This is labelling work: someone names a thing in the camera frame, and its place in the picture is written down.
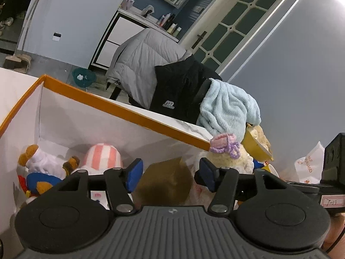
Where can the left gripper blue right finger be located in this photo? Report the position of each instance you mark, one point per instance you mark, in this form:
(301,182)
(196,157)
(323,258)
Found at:
(221,181)

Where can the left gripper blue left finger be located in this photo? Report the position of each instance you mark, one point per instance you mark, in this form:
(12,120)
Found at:
(120,183)

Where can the cream crochet bunny plush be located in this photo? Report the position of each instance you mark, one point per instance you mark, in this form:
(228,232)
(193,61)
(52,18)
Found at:
(225,151)

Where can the white pink striped plush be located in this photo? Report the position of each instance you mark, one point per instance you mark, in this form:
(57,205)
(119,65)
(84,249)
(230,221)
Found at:
(99,158)

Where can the duck plush blue outfit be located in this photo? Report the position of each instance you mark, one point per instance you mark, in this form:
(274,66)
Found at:
(38,171)

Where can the white printed plastic bag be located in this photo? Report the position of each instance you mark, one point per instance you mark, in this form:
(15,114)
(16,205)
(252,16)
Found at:
(309,168)

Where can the yellow mug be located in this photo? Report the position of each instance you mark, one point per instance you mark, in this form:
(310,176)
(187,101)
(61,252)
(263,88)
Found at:
(271,169)

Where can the yellow bowl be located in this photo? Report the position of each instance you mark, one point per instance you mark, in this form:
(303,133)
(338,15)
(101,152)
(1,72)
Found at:
(256,144)

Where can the light blue fleece towel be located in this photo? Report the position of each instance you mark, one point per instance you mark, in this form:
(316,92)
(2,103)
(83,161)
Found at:
(227,108)

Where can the orange cardboard box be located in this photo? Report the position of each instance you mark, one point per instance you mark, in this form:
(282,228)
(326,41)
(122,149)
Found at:
(68,120)

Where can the black jacket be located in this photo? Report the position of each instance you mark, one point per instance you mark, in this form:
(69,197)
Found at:
(180,89)

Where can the grey quilted jacket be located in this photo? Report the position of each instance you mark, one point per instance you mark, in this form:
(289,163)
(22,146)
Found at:
(132,65)

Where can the white glass panel door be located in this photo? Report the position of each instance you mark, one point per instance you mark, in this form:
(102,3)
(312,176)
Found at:
(224,28)

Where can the white bathroom cabinet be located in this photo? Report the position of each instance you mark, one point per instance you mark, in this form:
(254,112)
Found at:
(124,25)

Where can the broom with grey handle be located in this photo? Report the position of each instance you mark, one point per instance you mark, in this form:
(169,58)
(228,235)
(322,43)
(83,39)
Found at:
(19,61)

